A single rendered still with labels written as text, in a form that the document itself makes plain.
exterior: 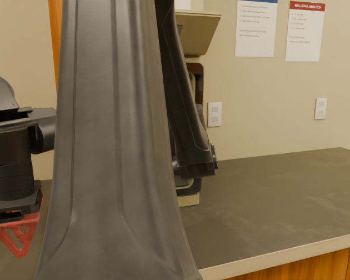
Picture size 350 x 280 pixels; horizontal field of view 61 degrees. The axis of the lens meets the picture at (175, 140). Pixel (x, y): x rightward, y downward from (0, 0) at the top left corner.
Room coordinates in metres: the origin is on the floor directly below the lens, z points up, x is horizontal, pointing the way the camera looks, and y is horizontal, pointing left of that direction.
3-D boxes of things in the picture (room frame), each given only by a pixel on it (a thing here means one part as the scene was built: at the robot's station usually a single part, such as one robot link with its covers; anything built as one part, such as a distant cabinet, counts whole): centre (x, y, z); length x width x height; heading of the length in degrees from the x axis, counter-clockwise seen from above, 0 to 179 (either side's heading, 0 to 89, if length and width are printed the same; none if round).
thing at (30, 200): (0.43, 0.25, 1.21); 0.10 x 0.07 x 0.07; 19
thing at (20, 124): (0.44, 0.25, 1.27); 0.07 x 0.06 x 0.07; 152
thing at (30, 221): (0.42, 0.25, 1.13); 0.07 x 0.07 x 0.09; 19
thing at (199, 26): (0.79, 0.05, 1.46); 0.32 x 0.11 x 0.10; 109
